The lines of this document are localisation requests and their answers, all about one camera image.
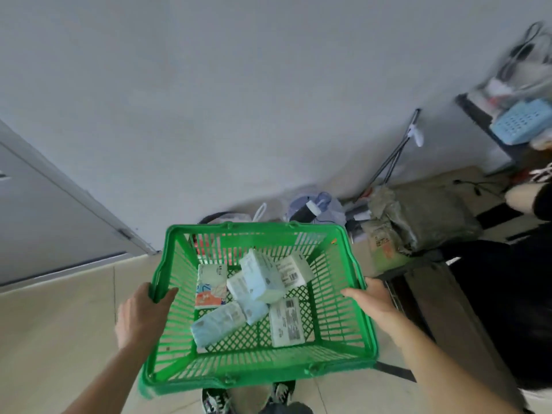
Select white labelled tissue packet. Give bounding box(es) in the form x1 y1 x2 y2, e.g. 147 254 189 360
269 297 306 348

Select clear plastic bag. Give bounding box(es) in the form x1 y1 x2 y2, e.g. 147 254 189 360
483 21 552 109

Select person's right forearm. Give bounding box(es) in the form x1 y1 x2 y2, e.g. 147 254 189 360
374 312 526 414

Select person's left forearm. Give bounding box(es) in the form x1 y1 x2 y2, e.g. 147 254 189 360
64 335 152 414

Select small light blue tissue packet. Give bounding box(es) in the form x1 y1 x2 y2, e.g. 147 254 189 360
238 297 270 326

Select brown wooden bench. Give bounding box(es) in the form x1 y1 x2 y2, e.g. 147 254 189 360
378 254 524 410

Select black shelf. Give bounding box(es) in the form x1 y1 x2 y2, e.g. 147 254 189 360
455 93 524 168

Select long light blue tissue packet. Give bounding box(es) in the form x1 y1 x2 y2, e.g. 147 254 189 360
191 302 244 347

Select person's right hand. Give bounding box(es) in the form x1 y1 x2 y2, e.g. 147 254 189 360
341 278 403 331

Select person's black patterned shoe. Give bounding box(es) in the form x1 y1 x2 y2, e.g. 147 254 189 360
268 380 296 408
202 387 231 414

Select grey parcel bag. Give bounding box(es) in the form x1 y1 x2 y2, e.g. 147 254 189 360
370 185 483 252

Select person's left black patterned shoe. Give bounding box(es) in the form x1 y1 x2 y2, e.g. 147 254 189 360
202 387 231 414

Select person's dark trousers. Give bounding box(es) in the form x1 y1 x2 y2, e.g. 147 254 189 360
258 401 315 414

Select black cable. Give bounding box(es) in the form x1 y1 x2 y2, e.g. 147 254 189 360
453 179 506 197

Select grey door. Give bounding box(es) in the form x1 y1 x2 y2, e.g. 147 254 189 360
0 120 157 294

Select large light blue tissue packet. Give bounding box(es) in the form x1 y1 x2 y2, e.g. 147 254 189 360
240 248 286 304

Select person's left hand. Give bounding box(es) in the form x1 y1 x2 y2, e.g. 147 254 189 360
116 282 179 350

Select black folding stand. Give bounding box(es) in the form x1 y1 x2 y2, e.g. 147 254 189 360
354 108 421 199

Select white barcode tissue packet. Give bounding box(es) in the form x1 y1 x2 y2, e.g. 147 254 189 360
276 253 315 289

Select black cloth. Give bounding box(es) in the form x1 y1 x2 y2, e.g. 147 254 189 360
444 222 552 390

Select orange print tissue packet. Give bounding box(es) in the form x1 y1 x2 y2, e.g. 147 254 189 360
194 264 229 308

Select white plastic bag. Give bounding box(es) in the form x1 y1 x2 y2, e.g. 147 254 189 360
211 203 269 225

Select person's right black patterned shoe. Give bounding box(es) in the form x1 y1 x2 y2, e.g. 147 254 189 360
268 380 296 408

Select light blue plastic basket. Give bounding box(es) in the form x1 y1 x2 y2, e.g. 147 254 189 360
490 99 552 145

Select green plastic shopping basket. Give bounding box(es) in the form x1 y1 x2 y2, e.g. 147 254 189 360
139 223 380 400

